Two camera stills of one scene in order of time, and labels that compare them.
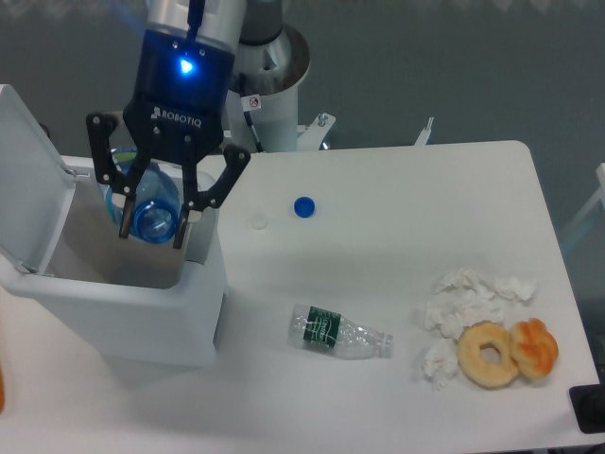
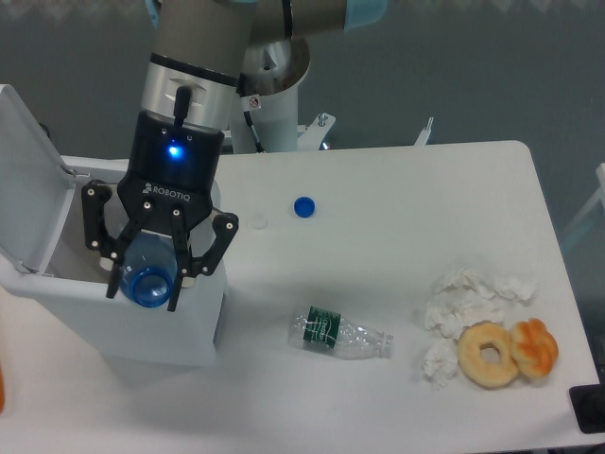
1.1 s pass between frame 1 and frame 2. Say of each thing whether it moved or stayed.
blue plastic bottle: moved
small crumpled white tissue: stayed
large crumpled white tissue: stayed
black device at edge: stayed
